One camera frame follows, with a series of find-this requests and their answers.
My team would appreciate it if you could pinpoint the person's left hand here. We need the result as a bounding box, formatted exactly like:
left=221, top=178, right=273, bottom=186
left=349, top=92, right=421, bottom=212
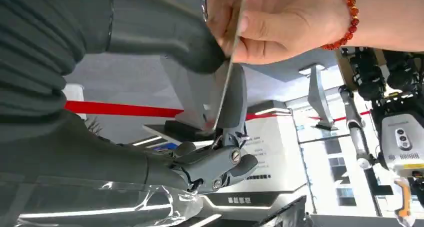
left=205, top=0, right=352, bottom=66

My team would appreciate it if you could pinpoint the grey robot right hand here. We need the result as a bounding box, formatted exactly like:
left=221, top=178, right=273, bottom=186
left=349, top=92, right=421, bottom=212
left=0, top=0, right=260, bottom=227

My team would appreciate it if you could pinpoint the person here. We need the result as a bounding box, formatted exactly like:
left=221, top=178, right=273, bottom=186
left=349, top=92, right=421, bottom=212
left=205, top=0, right=424, bottom=66

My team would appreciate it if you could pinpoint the clear plastic film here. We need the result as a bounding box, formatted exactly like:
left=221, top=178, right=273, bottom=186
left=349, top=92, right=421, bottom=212
left=0, top=175, right=204, bottom=227

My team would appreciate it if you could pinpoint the grey kiosk stand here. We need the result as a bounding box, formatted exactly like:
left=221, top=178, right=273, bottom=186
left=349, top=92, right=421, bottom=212
left=307, top=64, right=338, bottom=132
left=142, top=54, right=220, bottom=144

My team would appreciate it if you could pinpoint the white display counter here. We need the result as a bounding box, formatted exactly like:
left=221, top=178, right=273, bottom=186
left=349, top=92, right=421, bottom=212
left=198, top=101, right=312, bottom=220

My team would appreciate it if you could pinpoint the humanoid robot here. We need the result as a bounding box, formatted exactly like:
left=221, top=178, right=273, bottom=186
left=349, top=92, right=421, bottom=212
left=337, top=46, right=424, bottom=227

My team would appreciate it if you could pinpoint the red bead bracelet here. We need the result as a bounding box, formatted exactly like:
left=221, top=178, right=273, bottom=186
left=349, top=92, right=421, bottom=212
left=321, top=0, right=360, bottom=51

